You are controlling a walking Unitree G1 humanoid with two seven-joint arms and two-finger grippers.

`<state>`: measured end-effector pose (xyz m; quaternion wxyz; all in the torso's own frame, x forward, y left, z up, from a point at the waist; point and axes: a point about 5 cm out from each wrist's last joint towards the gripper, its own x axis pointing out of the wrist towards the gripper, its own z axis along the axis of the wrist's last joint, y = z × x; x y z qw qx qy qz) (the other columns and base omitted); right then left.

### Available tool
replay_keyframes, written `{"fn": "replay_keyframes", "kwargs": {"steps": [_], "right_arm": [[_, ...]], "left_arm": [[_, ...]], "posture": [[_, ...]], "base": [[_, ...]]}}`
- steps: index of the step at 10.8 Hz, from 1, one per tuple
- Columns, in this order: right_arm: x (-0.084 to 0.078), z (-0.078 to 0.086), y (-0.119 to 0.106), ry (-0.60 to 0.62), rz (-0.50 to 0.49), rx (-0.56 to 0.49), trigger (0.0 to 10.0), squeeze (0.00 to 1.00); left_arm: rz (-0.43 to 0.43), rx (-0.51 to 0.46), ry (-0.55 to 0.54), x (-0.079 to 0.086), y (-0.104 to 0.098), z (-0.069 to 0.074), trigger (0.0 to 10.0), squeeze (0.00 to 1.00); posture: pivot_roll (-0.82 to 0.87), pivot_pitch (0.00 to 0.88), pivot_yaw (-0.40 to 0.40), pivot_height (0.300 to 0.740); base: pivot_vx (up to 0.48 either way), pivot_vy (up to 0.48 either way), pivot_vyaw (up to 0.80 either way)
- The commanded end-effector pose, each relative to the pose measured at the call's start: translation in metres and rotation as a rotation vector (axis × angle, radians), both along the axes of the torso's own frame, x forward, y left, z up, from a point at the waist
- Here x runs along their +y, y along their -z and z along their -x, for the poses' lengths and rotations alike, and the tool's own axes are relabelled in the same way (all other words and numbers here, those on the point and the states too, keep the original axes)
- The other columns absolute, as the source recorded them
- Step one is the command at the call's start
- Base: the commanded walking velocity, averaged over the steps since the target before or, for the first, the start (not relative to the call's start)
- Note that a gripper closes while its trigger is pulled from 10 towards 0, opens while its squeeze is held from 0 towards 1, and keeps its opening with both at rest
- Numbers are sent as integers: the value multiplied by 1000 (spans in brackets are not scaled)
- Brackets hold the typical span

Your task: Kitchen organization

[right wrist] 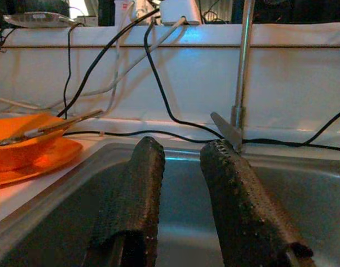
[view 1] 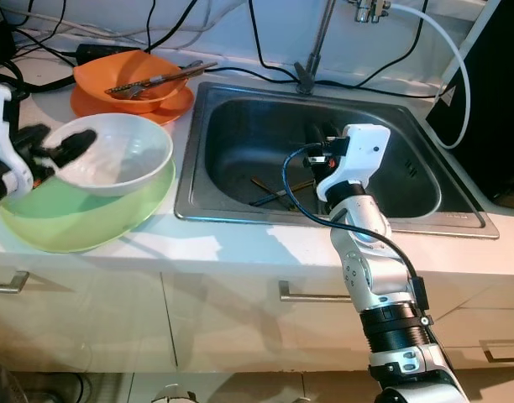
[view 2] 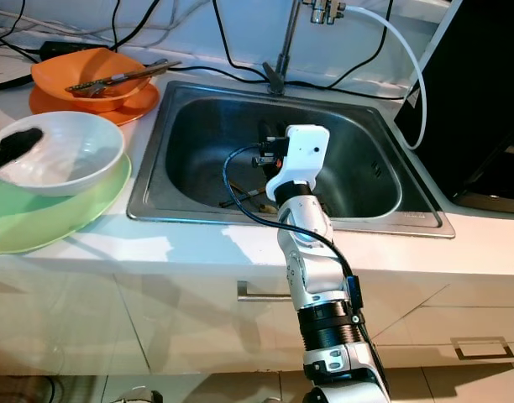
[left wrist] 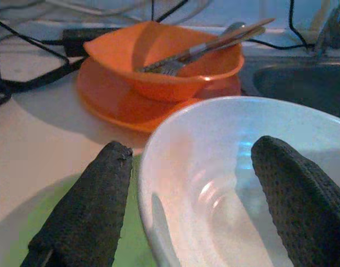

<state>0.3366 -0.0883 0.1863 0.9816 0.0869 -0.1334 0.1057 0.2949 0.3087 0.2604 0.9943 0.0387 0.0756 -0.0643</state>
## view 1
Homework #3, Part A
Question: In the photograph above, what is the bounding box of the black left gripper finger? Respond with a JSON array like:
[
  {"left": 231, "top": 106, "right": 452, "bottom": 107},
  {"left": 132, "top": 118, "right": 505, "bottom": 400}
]
[{"left": 49, "top": 128, "right": 98, "bottom": 169}]

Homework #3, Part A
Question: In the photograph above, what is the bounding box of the white ceramic bowl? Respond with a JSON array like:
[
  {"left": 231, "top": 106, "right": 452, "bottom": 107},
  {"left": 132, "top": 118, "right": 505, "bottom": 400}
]
[{"left": 40, "top": 113, "right": 174, "bottom": 196}]

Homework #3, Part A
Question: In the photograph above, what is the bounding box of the metal spoon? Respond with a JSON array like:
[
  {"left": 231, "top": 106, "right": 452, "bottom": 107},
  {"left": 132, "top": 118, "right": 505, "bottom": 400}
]
[{"left": 249, "top": 181, "right": 317, "bottom": 209}]

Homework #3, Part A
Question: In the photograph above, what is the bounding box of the light green plate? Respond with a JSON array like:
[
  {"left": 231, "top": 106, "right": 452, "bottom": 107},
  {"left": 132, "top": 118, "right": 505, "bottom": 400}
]
[{"left": 0, "top": 160, "right": 178, "bottom": 254}]

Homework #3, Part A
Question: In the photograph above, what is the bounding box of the black kitchen appliance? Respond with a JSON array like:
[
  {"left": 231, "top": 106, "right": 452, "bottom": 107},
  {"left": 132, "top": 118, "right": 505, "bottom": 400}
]
[{"left": 425, "top": 0, "right": 514, "bottom": 202}]

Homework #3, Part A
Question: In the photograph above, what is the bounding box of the chrome faucet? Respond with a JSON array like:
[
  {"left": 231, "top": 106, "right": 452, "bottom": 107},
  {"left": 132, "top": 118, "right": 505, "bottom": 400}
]
[{"left": 295, "top": 0, "right": 392, "bottom": 93}]

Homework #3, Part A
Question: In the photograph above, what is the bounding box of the brown wooden chopstick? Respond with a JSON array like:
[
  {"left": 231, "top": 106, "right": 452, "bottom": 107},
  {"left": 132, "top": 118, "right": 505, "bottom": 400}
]
[
  {"left": 123, "top": 60, "right": 218, "bottom": 89},
  {"left": 250, "top": 176, "right": 293, "bottom": 204}
]

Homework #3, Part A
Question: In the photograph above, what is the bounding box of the orange bowl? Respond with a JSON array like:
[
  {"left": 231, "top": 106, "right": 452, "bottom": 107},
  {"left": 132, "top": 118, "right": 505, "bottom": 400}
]
[{"left": 72, "top": 50, "right": 189, "bottom": 114}]

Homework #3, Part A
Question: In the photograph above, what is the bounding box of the black power adapter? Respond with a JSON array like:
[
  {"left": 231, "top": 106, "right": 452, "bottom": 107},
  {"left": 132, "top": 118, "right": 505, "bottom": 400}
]
[{"left": 76, "top": 42, "right": 140, "bottom": 64}]

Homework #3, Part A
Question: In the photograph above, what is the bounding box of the stainless steel sink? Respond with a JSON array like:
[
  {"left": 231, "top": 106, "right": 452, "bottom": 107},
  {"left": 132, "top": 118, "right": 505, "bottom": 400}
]
[{"left": 175, "top": 80, "right": 499, "bottom": 240}]

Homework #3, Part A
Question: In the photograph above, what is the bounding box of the orange plate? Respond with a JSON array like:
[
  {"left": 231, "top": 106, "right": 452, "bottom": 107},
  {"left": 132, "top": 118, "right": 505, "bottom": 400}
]
[{"left": 70, "top": 84, "right": 195, "bottom": 127}]

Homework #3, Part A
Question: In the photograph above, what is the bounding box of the white base cabinet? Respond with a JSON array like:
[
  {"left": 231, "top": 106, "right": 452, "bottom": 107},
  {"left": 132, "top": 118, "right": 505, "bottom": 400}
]
[{"left": 0, "top": 252, "right": 514, "bottom": 374}]

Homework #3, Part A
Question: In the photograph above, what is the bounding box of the grey left robot foot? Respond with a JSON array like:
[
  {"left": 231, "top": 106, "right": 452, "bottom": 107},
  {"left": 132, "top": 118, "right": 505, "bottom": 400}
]
[{"left": 152, "top": 385, "right": 199, "bottom": 403}]

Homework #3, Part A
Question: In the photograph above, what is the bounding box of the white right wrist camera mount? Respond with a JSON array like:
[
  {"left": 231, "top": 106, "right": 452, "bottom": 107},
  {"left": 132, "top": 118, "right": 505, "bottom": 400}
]
[{"left": 316, "top": 124, "right": 391, "bottom": 202}]

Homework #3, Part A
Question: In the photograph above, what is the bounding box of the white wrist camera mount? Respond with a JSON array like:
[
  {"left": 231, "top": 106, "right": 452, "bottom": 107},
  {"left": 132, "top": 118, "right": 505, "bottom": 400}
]
[
  {"left": 316, "top": 124, "right": 391, "bottom": 202},
  {"left": 0, "top": 82, "right": 35, "bottom": 202}
]

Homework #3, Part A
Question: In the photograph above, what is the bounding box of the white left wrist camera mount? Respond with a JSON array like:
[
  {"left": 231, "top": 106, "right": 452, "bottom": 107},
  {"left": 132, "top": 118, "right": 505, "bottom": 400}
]
[{"left": 0, "top": 82, "right": 35, "bottom": 202}]

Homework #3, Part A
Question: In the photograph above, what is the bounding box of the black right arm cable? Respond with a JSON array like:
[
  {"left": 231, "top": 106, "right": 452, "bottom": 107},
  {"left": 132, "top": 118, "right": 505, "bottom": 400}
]
[{"left": 282, "top": 144, "right": 430, "bottom": 316}]

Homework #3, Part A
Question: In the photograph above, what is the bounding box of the black power cable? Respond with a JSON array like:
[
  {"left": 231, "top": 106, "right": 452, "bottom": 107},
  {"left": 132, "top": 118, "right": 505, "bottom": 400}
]
[
  {"left": 316, "top": 0, "right": 430, "bottom": 92},
  {"left": 247, "top": 0, "right": 302, "bottom": 85}
]

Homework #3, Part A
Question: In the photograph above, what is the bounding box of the white water hose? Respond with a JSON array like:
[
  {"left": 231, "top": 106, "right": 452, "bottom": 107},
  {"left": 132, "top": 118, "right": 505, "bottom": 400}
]
[{"left": 390, "top": 4, "right": 472, "bottom": 150}]

